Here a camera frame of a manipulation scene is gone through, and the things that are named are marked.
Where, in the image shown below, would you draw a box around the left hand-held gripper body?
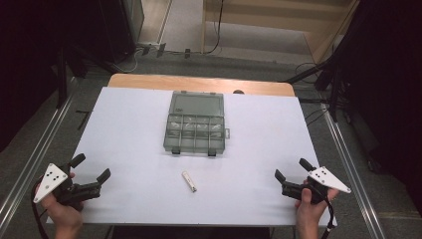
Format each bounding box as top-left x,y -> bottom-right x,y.
33,162 -> 103,211

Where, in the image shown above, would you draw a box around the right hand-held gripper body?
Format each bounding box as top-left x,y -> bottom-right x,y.
281,165 -> 352,205

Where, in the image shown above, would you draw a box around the small beige stick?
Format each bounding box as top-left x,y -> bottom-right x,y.
181,170 -> 198,194

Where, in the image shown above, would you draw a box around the clear grey compartment box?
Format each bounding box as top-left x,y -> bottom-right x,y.
162,91 -> 231,158

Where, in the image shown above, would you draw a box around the person's right hand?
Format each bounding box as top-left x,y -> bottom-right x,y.
295,187 -> 340,234

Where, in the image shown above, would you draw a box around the person's left hand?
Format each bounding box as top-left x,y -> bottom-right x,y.
39,193 -> 85,234

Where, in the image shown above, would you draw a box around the white table cover sheet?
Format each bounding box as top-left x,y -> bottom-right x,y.
46,86 -> 338,228

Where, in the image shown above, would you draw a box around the black tripod stand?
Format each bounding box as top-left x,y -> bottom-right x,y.
284,54 -> 344,123

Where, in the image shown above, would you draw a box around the black metal stand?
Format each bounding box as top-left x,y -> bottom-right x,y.
55,46 -> 70,110

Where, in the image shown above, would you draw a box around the black curtain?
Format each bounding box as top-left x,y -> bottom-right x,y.
0,0 -> 110,153
331,0 -> 422,217

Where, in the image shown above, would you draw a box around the white power strip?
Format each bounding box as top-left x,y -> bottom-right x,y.
136,41 -> 167,58

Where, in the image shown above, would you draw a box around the dark cabinet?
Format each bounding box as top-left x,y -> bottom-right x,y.
99,0 -> 145,65

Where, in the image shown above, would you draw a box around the light wooden shelf unit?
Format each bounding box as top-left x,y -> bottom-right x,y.
201,0 -> 361,65

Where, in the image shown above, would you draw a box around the aluminium floor rail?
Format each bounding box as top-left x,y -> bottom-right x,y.
321,103 -> 388,239
0,78 -> 79,235

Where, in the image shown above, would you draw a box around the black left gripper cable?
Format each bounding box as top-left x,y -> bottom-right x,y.
31,180 -> 51,239

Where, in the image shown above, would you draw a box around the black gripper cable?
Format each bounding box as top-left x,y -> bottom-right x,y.
31,180 -> 51,239
319,193 -> 336,239

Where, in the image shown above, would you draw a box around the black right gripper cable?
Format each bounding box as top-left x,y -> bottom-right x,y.
319,193 -> 336,239

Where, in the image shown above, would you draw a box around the black floor bracket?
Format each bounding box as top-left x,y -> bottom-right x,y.
75,109 -> 92,131

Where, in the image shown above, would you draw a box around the black floor cables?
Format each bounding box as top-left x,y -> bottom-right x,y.
294,61 -> 330,127

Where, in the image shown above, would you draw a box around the white floor cable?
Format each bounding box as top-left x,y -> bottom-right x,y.
113,49 -> 144,75

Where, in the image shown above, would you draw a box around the black hanging cable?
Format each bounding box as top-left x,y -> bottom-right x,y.
203,0 -> 225,56

